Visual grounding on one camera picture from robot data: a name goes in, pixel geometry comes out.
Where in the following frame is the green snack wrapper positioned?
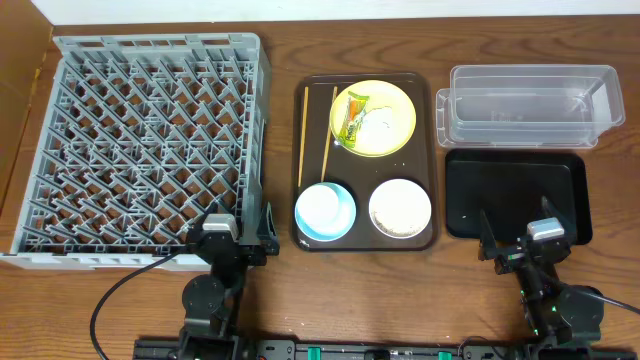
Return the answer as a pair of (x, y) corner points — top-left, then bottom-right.
(337, 91), (369, 148)

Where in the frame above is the white plastic cup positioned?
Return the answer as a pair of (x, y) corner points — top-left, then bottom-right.
(296, 184), (340, 230)

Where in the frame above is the pink white bowl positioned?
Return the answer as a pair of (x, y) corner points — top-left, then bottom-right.
(368, 179), (432, 223)

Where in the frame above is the wooden chopstick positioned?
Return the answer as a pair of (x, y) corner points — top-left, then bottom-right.
(320, 86), (338, 182)
(297, 86), (309, 188)

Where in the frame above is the grey plastic dish rack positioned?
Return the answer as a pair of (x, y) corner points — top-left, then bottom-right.
(1, 33), (271, 271)

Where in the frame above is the white tissue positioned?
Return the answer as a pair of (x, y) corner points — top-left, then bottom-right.
(362, 107), (393, 136)

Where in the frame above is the clear plastic bin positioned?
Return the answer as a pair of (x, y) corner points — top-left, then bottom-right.
(435, 64), (626, 149)

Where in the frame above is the pile of rice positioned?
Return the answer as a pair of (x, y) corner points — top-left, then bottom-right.
(371, 209), (431, 239)

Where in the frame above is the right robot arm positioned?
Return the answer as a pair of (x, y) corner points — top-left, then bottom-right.
(478, 197), (604, 360)

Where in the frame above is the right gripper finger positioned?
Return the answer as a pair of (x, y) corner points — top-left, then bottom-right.
(541, 196), (577, 235)
(478, 210), (499, 261)

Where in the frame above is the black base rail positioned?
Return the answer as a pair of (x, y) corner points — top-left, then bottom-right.
(132, 338), (638, 360)

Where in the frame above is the yellow round plate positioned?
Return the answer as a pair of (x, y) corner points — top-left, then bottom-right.
(329, 80), (417, 157)

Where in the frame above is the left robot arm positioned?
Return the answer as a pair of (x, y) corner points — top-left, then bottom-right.
(176, 204), (280, 360)

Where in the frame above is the dark brown serving tray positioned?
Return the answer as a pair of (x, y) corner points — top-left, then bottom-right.
(291, 72), (440, 253)

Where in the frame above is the light blue bowl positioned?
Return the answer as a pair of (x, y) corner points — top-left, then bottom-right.
(294, 182), (357, 242)

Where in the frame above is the black plastic tray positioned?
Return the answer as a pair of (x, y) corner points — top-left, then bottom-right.
(445, 149), (593, 245)

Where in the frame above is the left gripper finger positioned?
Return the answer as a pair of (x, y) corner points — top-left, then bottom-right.
(256, 202), (279, 256)
(202, 201), (220, 225)

